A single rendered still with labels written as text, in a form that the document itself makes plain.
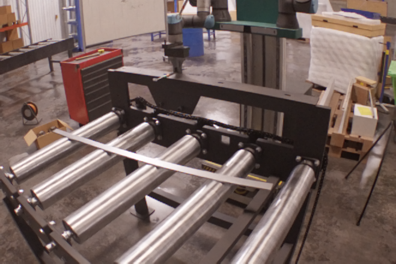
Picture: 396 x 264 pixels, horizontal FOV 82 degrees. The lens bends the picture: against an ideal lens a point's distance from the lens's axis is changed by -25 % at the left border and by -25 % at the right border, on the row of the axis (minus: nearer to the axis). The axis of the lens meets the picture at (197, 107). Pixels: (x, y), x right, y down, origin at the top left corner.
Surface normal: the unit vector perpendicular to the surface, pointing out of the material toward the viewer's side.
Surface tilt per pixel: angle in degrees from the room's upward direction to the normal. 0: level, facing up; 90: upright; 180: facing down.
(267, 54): 90
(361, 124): 90
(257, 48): 90
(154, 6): 90
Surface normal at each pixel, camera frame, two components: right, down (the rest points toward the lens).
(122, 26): 0.52, 0.31
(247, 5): -0.61, 0.34
